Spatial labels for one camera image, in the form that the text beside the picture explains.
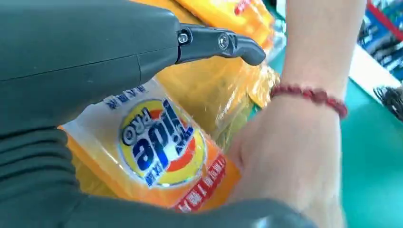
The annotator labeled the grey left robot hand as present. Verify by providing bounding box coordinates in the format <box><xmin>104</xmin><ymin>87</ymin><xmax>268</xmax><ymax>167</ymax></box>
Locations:
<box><xmin>0</xmin><ymin>0</ymin><xmax>318</xmax><ymax>228</ymax></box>

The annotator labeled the person's left hand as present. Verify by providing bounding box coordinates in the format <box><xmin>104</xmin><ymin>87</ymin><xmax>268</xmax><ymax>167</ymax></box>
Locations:
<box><xmin>226</xmin><ymin>94</ymin><xmax>347</xmax><ymax>228</ymax></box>

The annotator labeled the orange detergent bottle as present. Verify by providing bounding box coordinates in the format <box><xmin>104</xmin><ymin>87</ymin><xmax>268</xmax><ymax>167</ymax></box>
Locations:
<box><xmin>174</xmin><ymin>0</ymin><xmax>275</xmax><ymax>49</ymax></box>
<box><xmin>58</xmin><ymin>78</ymin><xmax>242</xmax><ymax>214</ymax></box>

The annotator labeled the red bead bracelet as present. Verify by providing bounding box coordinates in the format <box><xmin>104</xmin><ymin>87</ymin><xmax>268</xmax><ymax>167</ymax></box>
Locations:
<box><xmin>269</xmin><ymin>84</ymin><xmax>348</xmax><ymax>120</ymax></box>

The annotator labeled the black cable bundle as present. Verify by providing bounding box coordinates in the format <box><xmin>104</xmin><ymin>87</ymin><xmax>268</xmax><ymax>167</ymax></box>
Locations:
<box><xmin>373</xmin><ymin>85</ymin><xmax>403</xmax><ymax>124</ymax></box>

